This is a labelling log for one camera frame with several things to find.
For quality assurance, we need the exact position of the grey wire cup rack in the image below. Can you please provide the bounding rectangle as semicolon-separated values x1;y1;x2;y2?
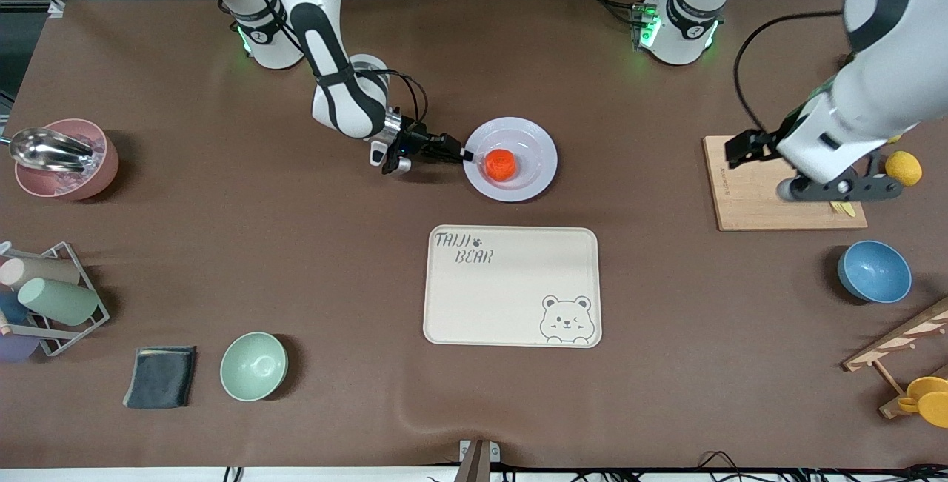
0;241;110;357

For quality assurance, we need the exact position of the mint green cup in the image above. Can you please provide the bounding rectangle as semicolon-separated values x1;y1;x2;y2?
18;278;100;327

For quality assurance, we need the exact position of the wooden cutting board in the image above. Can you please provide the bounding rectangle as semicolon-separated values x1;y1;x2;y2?
702;135;869;232

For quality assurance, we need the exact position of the mint green bowl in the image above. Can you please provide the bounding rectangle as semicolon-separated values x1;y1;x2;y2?
220;332;289;402

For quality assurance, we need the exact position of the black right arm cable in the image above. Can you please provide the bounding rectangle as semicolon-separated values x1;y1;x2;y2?
385;70;430;129

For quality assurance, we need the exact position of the purple cup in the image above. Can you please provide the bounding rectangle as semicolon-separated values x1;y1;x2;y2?
0;330;41;364

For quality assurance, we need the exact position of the blue cup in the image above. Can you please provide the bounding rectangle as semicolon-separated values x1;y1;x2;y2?
0;291;32;325

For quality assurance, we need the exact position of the lavender round plate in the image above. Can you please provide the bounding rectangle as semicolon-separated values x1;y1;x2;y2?
463;117;558;203

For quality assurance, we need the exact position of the cream bear print tray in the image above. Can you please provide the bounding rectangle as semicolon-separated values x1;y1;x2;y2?
423;226;603;349

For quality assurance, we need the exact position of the dark grey folded cloth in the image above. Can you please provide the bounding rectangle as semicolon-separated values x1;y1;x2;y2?
123;346;198;410

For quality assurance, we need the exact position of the metal table clamp bracket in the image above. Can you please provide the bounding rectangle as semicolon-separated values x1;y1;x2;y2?
458;439;501;482

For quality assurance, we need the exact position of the shiny metal scoop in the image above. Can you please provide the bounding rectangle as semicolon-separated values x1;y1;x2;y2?
0;127;96;172

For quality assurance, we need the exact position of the yellow lemon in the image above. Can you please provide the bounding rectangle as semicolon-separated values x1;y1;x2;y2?
885;150;924;187

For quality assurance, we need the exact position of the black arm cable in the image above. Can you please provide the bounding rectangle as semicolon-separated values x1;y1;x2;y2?
733;12;847;135
385;70;430;129

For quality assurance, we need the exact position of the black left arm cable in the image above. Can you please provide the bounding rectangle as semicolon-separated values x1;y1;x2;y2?
733;12;847;135

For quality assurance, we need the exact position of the orange mandarin fruit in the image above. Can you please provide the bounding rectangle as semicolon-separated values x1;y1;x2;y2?
485;149;518;182

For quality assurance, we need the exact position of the wooden mug rack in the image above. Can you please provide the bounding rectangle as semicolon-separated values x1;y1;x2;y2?
842;297;948;420

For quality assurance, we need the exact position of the blue bowl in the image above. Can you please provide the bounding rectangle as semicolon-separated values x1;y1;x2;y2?
838;240;913;304

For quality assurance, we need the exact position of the yellow mug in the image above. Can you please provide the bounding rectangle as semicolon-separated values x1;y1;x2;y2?
898;376;948;429

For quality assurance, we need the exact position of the pink bowl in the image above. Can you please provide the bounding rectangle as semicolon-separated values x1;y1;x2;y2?
15;118;119;201

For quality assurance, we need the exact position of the beige cup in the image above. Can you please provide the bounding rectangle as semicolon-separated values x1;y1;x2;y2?
0;256;81;290

